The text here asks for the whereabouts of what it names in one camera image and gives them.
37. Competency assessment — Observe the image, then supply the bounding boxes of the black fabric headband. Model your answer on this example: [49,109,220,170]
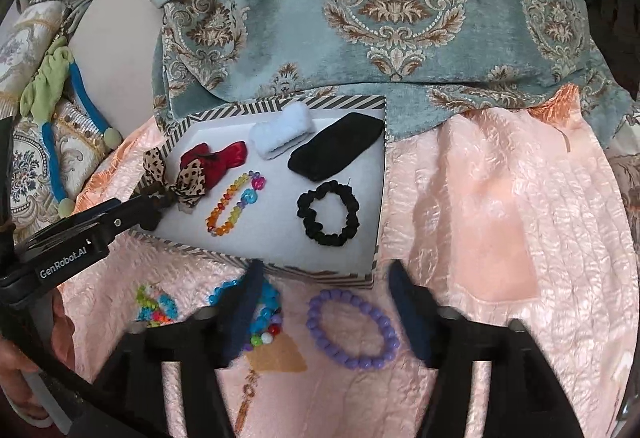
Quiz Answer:
[287,113,386,183]

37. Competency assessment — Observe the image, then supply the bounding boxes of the purple bead bracelet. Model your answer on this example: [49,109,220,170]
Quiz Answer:
[306,289,401,371]

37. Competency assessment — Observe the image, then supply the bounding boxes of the person's left hand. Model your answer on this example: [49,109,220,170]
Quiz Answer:
[0,290,76,421]

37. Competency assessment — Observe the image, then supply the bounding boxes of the pink quilted fringed blanket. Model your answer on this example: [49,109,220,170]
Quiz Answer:
[60,85,640,438]

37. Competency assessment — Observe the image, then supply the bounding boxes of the blue bead bracelet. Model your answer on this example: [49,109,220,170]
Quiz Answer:
[209,278,283,349]

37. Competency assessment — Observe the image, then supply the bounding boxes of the black scrunchie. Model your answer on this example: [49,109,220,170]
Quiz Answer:
[296,180,361,247]

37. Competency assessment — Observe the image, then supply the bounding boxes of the light blue fluffy band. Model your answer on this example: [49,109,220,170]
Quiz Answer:
[250,104,312,161]

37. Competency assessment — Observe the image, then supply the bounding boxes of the multicolour bead bracelet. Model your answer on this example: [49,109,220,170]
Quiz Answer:
[242,313,286,354]

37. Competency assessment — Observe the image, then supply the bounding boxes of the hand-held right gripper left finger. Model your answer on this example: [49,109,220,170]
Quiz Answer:
[92,260,266,438]

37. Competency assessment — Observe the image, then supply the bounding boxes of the neon bead bracelet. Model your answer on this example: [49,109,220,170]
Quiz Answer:
[135,284,180,325]

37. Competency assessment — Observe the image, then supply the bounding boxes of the striped cardboard box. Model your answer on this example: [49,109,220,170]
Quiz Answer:
[131,95,388,291]

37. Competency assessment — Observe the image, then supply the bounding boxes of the floral embroidered pillow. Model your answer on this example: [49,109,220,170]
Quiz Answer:
[0,0,116,229]

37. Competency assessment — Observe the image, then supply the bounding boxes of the leopard print bow hair clip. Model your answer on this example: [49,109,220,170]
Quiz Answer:
[141,147,207,215]

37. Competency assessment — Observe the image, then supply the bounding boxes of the red bow hair clip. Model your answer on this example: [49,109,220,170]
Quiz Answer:
[180,141,249,191]

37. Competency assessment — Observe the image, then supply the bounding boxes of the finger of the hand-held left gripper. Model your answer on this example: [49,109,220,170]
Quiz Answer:
[25,190,173,243]
[102,210,163,239]

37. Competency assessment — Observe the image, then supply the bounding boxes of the blue tieback cord green pompoms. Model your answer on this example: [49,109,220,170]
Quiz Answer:
[20,35,123,219]

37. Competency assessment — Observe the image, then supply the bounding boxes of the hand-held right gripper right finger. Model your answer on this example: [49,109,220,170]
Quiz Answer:
[389,260,587,438]

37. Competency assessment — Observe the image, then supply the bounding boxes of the rainbow bead bracelet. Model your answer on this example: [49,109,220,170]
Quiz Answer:
[205,170,267,237]

